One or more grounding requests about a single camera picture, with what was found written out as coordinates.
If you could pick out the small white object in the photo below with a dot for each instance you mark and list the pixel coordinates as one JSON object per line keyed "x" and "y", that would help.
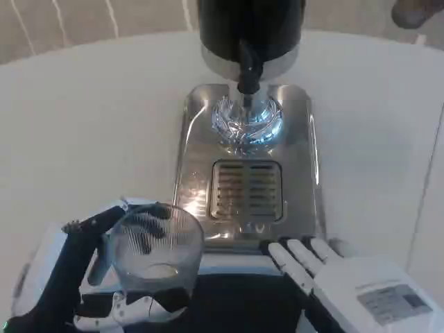
{"x": 421, "y": 38}

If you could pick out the clear ribbed glass cup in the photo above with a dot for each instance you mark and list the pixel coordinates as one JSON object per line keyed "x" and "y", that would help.
{"x": 180, "y": 243}

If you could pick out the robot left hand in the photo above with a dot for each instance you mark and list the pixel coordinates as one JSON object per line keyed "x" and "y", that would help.
{"x": 60, "y": 263}

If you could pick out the black steel drink dispenser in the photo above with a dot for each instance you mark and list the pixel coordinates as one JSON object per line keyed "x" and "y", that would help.
{"x": 218, "y": 24}

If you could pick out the black robot torso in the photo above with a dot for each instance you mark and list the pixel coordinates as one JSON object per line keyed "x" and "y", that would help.
{"x": 243, "y": 305}

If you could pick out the slotted drip tray grid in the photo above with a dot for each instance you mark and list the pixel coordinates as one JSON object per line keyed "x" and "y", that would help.
{"x": 247, "y": 189}

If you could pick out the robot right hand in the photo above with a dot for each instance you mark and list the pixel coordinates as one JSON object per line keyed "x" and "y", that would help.
{"x": 347, "y": 288}

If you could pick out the steel drip tray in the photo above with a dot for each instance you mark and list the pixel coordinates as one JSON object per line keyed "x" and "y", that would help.
{"x": 298, "y": 194}

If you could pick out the black dispenser tap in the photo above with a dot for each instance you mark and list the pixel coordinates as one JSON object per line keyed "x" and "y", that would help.
{"x": 249, "y": 69}

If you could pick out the person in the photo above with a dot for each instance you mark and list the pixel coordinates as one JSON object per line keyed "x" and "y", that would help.
{"x": 409, "y": 12}

